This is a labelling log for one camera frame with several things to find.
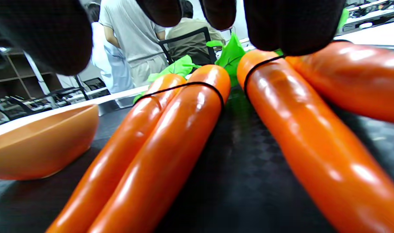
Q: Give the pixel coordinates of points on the black rubber band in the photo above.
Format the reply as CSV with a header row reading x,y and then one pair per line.
x,y
196,83
258,66

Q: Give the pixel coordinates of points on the orange toy carrot green leaves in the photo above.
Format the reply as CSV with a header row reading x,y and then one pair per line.
x,y
313,145
362,74
171,145
119,145

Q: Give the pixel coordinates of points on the brown wooden shelf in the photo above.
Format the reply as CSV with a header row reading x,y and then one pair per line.
x,y
18,77

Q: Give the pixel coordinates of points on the black plastic tray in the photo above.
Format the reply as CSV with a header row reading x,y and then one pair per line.
x,y
248,181

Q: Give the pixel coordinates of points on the black mesh office chair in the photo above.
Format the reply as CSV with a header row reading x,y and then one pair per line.
x,y
184,36

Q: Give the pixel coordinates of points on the person's right hand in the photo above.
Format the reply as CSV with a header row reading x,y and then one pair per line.
x,y
38,26

